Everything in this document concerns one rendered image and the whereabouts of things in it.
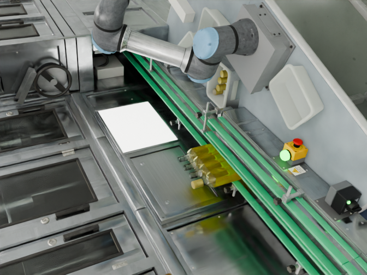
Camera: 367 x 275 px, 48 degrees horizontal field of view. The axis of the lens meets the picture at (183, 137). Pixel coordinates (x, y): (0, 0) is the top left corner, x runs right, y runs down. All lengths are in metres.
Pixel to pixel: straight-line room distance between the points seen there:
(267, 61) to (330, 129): 0.36
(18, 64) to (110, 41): 0.87
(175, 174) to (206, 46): 0.69
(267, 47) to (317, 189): 0.58
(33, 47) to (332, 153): 1.63
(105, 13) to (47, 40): 0.82
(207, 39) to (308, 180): 0.68
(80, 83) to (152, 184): 0.93
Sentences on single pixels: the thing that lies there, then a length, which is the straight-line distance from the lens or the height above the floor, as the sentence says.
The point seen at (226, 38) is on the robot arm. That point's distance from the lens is 1.66.
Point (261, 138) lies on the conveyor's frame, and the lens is 1.87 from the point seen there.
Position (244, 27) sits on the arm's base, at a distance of 1.72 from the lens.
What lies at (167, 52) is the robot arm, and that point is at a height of 1.17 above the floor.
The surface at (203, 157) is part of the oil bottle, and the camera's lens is 1.90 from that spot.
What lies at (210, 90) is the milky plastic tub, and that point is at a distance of 2.17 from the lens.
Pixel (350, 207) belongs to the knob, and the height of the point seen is 0.81.
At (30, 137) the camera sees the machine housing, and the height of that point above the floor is 1.69.
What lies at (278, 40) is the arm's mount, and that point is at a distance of 1.71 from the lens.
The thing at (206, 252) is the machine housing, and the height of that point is 1.21.
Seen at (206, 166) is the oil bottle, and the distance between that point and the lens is 1.86.
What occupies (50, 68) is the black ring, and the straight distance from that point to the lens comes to 2.52.
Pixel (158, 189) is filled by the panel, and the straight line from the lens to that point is 1.94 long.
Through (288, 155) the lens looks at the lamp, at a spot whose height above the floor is 0.84.
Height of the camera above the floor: 1.90
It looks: 25 degrees down
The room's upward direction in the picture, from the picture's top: 104 degrees counter-clockwise
